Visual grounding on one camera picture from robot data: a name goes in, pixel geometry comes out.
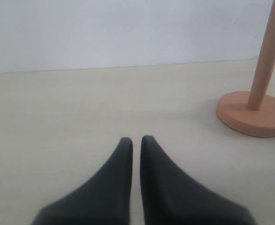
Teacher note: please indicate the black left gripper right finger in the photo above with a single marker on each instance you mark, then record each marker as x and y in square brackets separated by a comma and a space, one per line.
[171, 197]

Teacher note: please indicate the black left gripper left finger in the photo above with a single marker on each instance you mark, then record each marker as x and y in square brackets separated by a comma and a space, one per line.
[103, 200]

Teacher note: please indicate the wooden paper towel holder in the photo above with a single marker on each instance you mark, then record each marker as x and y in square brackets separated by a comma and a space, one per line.
[253, 112]

